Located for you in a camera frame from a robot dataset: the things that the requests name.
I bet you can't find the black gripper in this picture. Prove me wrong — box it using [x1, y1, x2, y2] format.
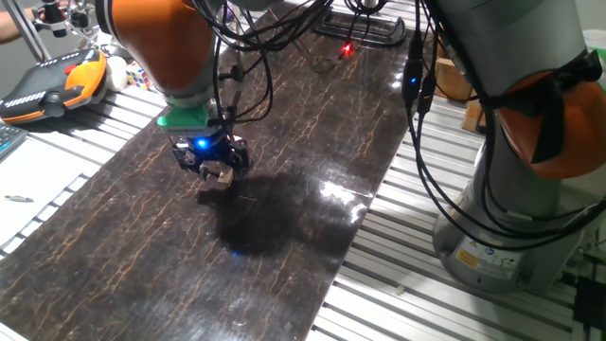
[172, 130, 253, 183]

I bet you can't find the black controller handle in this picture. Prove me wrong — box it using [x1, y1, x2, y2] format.
[31, 0, 68, 39]

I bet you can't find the person's bare forearm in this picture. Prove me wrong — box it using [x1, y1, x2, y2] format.
[0, 9, 37, 46]

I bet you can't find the person's hand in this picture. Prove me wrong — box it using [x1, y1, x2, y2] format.
[26, 7, 48, 27]

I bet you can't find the colourful Rubik's cube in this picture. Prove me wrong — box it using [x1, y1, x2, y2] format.
[124, 59, 155, 91]

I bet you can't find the white rounded object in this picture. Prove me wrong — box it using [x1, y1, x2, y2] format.
[104, 55, 130, 93]

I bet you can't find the dark marble-pattern mat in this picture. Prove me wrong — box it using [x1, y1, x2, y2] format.
[0, 0, 413, 341]

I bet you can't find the orange and black teach pendant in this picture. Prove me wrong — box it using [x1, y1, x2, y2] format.
[0, 46, 109, 126]

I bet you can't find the black C-clamp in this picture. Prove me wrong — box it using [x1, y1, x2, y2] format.
[312, 9, 408, 47]

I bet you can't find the black computer keyboard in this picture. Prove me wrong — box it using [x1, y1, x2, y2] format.
[0, 123, 29, 162]

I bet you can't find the open brown cardboard box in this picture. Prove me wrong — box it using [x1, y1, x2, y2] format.
[435, 56, 474, 102]

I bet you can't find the slanted aluminium bar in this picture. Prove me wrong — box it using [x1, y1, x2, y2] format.
[3, 0, 52, 63]

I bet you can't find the small brown cardboard box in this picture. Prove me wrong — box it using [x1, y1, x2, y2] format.
[461, 97, 489, 135]

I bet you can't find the black box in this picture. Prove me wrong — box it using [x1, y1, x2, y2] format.
[572, 276, 606, 332]

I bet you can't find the green printed gripper mount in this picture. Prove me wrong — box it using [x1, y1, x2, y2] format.
[155, 102, 224, 133]

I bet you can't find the black cable with blue light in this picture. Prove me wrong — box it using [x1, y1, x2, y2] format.
[401, 0, 606, 250]

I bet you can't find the metal haptic device frame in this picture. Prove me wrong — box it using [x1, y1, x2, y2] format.
[65, 0, 104, 46]

